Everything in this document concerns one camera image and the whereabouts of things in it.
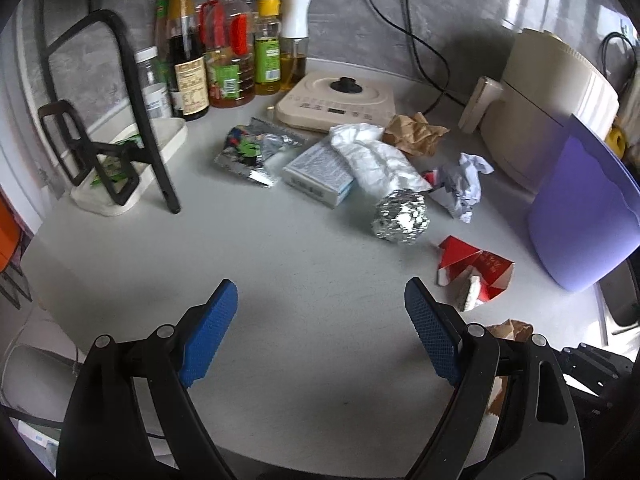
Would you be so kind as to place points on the silver crumpled foil wrapper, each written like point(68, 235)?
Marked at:
point(456, 185)

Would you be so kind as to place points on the small white cardboard box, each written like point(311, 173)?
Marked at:
point(320, 172)

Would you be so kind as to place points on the yellow detergent bottle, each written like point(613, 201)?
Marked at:
point(616, 142)

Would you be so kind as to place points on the yellow cap green label bottle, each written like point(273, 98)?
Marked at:
point(267, 28)

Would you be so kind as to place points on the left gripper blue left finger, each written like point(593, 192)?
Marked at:
point(202, 330)

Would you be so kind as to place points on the red label sauce bottle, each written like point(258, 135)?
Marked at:
point(205, 0)

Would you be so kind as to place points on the silver snack wrapper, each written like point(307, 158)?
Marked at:
point(248, 149)

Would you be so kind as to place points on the brown crumpled paper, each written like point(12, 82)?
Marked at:
point(413, 135)

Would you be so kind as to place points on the purple plastic bucket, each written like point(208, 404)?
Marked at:
point(584, 220)

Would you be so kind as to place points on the white top oil sprayer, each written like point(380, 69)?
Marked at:
point(294, 40)

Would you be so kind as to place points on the beige induction cooker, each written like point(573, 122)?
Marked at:
point(321, 101)

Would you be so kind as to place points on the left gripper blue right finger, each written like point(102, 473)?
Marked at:
point(437, 334)

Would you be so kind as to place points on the red cap oil bottle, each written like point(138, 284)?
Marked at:
point(226, 32)

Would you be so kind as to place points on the aluminium foil ball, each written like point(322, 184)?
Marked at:
point(401, 217)

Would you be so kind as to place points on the dark soy sauce bottle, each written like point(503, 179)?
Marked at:
point(188, 80)

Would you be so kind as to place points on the brown torn paper bag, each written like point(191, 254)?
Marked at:
point(514, 330)

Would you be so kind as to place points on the red paper carton piece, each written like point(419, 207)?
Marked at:
point(480, 276)

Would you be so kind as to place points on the small white cap jar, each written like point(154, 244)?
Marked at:
point(153, 84)

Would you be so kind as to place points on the cream air fryer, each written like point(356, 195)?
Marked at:
point(521, 117)

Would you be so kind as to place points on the green label sauce bottle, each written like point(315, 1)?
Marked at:
point(160, 28)

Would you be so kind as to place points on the white crumpled plastic bag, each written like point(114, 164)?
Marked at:
point(379, 168)

